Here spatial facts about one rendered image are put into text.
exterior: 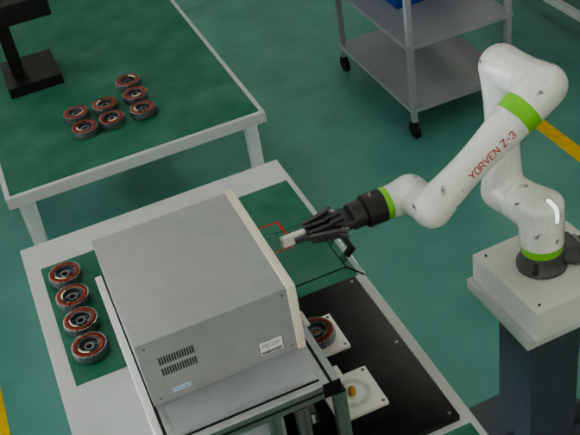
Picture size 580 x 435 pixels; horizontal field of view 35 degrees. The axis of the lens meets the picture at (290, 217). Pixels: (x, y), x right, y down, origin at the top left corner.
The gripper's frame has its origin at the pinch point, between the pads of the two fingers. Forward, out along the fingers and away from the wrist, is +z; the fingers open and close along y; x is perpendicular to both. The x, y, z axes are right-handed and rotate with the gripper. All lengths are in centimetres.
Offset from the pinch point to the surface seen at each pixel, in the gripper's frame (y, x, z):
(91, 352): 33, -41, 60
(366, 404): -25.8, -42.5, -4.2
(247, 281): -21.9, 11.1, 19.2
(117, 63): 219, -44, 6
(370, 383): -19.8, -42.5, -8.5
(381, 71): 227, -101, -133
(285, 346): -28.7, -6.7, 15.2
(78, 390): 24, -45, 67
